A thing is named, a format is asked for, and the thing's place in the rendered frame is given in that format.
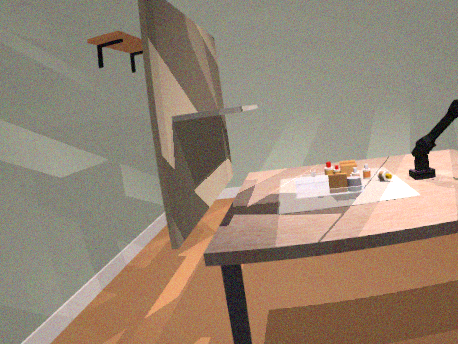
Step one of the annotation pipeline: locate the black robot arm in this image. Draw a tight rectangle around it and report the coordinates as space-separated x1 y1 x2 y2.
411 99 458 171

